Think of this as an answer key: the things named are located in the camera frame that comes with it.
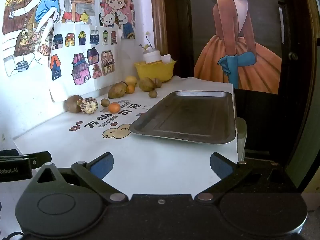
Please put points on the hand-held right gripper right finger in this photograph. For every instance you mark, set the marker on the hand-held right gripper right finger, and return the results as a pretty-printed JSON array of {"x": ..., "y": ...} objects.
[{"x": 217, "y": 166}]

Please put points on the striped small melon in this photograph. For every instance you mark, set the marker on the striped small melon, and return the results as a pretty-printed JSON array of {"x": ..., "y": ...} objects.
[{"x": 89, "y": 105}]

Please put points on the orange dress woman poster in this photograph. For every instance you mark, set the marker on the orange dress woman poster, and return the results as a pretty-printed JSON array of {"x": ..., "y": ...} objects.
[{"x": 225, "y": 62}]

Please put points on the round brown pear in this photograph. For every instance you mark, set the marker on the round brown pear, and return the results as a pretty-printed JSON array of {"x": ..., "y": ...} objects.
[{"x": 73, "y": 103}]

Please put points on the brown wooden frame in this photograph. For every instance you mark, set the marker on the brown wooden frame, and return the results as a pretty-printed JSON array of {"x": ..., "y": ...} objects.
[{"x": 158, "y": 17}]

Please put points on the yellow-green pear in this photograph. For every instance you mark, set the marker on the yellow-green pear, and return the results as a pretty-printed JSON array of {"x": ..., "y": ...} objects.
[{"x": 146, "y": 84}]

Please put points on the white printed tablecloth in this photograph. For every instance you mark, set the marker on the white printed tablecloth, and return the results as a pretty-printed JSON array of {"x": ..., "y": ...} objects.
[{"x": 150, "y": 155}]

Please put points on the small orange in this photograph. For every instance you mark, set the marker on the small orange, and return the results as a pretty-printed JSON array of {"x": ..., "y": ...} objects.
[
  {"x": 130, "y": 89},
  {"x": 114, "y": 107}
]

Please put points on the yellow flower twig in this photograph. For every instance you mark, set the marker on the yellow flower twig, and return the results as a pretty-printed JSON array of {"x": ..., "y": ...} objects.
[{"x": 145, "y": 46}]

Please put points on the brown walnut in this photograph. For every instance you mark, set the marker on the brown walnut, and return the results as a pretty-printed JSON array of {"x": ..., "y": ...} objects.
[{"x": 157, "y": 83}]

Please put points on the dark wooden frame post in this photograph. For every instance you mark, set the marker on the dark wooden frame post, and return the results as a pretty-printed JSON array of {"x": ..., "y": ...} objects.
[{"x": 300, "y": 105}]

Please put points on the metal tray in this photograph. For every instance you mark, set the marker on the metal tray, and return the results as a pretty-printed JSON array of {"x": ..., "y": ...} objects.
[{"x": 190, "y": 115}]

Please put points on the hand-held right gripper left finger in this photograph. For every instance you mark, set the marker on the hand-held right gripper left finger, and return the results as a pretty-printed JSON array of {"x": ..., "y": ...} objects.
[{"x": 103, "y": 166}]

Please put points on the small olive round fruit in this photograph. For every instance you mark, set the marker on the small olive round fruit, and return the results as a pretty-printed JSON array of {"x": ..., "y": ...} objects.
[
  {"x": 105, "y": 102},
  {"x": 152, "y": 94}
]

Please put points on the yellow plastic bowl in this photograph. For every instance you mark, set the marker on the yellow plastic bowl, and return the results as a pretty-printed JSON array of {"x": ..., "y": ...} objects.
[{"x": 155, "y": 72}]

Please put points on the translucent white plastic box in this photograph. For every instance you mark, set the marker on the translucent white plastic box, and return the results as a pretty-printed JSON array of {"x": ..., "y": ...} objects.
[{"x": 241, "y": 137}]

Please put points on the yellow lemon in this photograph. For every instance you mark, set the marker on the yellow lemon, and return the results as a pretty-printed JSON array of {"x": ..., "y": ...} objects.
[{"x": 131, "y": 80}]

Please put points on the small white box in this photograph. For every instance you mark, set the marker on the small white box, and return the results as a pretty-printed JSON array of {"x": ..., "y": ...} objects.
[{"x": 166, "y": 58}]

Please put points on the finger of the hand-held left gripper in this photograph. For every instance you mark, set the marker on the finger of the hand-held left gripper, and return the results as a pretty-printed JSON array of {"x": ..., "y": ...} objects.
[{"x": 41, "y": 158}]

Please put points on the coloured houses drawing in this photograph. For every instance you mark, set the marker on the coloured houses drawing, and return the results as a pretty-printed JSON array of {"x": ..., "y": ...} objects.
[{"x": 82, "y": 50}]

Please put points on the long brown pear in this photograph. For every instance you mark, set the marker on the long brown pear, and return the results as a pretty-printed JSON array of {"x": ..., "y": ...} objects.
[{"x": 116, "y": 91}]

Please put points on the girl with teddy drawing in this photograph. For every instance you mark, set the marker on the girl with teddy drawing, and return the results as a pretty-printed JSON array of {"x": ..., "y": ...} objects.
[{"x": 115, "y": 2}]

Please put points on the child with fan drawing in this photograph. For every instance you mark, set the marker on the child with fan drawing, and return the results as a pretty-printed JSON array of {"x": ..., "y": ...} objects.
[{"x": 45, "y": 5}]

